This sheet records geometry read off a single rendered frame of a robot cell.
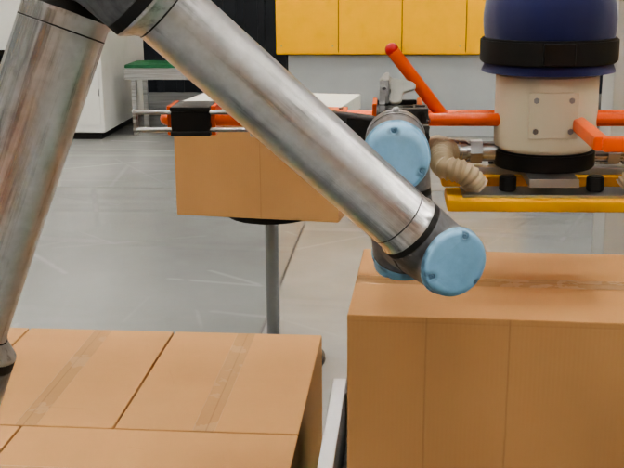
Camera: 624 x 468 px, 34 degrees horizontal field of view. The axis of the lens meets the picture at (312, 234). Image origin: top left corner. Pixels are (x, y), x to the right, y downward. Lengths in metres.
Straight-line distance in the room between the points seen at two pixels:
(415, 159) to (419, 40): 7.70
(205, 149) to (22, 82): 2.41
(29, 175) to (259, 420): 1.11
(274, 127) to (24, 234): 0.34
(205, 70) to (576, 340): 0.80
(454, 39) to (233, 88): 7.93
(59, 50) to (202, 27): 0.20
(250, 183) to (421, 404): 2.04
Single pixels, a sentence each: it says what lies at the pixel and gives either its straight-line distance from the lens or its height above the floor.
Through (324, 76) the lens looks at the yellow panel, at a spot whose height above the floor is 0.53.
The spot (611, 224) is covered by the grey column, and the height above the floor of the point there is 0.82.
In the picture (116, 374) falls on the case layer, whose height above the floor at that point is 0.54.
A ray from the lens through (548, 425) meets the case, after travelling 1.74.
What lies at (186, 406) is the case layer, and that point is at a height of 0.54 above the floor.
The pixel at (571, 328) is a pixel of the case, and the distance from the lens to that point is 1.68.
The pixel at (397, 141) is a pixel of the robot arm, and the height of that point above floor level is 1.27.
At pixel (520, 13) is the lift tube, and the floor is 1.42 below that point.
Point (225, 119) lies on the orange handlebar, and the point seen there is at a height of 1.24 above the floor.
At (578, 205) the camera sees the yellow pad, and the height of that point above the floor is 1.12.
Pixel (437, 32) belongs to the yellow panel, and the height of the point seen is 0.91.
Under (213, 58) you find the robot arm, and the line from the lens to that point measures 1.18.
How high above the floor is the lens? 1.50
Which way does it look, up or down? 15 degrees down
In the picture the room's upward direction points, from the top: straight up
